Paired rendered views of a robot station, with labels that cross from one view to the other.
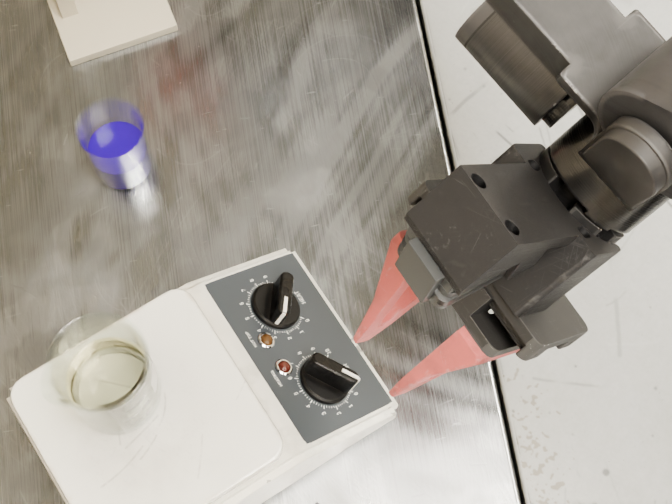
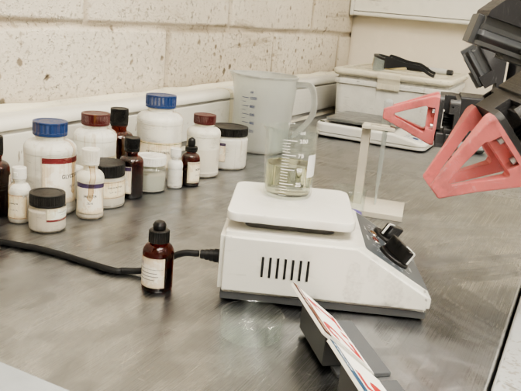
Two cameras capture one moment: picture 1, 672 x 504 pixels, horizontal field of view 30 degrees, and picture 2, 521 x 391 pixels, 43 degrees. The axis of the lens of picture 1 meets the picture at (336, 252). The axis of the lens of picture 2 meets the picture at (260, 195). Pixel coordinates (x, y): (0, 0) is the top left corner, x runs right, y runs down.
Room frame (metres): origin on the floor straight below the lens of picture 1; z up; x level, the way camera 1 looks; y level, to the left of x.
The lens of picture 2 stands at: (-0.37, -0.24, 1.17)
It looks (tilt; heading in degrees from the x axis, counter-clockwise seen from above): 16 degrees down; 37
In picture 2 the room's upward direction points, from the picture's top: 5 degrees clockwise
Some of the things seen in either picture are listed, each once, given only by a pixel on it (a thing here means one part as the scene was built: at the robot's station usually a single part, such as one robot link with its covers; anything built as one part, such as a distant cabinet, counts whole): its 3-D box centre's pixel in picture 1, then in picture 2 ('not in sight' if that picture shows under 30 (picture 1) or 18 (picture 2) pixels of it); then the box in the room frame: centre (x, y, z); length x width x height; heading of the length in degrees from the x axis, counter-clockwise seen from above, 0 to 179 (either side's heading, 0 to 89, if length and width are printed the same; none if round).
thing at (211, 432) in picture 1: (146, 420); (291, 204); (0.15, 0.10, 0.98); 0.12 x 0.12 x 0.01; 35
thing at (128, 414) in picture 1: (103, 380); (287, 159); (0.16, 0.12, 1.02); 0.06 x 0.05 x 0.08; 126
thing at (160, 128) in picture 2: not in sight; (159, 135); (0.34, 0.49, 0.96); 0.07 x 0.07 x 0.13
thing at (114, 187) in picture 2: not in sight; (104, 182); (0.18, 0.42, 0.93); 0.05 x 0.05 x 0.06
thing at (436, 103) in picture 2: not in sight; (417, 115); (0.49, 0.14, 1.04); 0.09 x 0.07 x 0.07; 114
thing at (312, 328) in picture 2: not in sight; (338, 326); (0.07, -0.01, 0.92); 0.09 x 0.06 x 0.04; 51
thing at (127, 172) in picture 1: (116, 146); (346, 210); (0.35, 0.15, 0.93); 0.04 x 0.04 x 0.06
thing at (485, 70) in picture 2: not in sight; (477, 81); (0.51, 0.07, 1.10); 0.07 x 0.06 x 0.11; 24
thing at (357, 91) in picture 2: not in sight; (401, 96); (1.33, 0.56, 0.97); 0.37 x 0.31 x 0.14; 14
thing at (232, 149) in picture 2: not in sight; (227, 146); (0.49, 0.48, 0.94); 0.07 x 0.07 x 0.07
